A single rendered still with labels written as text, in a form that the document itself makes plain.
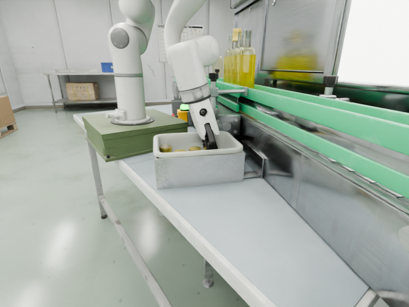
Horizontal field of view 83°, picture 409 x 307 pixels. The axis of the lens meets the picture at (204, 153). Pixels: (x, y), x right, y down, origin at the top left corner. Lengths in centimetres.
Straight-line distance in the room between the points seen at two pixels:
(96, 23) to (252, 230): 664
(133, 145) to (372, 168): 64
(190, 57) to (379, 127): 38
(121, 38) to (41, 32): 638
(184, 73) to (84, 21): 641
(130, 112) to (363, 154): 69
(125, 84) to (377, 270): 77
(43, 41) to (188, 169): 674
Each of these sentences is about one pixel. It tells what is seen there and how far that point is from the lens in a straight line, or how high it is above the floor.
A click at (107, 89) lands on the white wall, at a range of 683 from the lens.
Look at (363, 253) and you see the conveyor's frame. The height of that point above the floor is 79.
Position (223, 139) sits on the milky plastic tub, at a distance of 71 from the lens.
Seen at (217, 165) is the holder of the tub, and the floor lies 80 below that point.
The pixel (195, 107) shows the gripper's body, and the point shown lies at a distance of 57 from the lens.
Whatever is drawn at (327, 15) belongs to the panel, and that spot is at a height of 115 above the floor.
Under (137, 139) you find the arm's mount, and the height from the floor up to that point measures 81.
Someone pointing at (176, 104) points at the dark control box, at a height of 82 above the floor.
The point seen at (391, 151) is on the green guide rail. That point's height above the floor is 93.
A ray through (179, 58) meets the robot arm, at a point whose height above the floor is 104.
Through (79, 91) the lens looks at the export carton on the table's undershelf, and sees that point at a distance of 632.
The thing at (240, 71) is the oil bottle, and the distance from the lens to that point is 87.
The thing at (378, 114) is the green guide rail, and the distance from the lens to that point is 48.
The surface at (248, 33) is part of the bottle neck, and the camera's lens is 89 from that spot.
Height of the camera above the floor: 103
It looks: 21 degrees down
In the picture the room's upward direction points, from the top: straight up
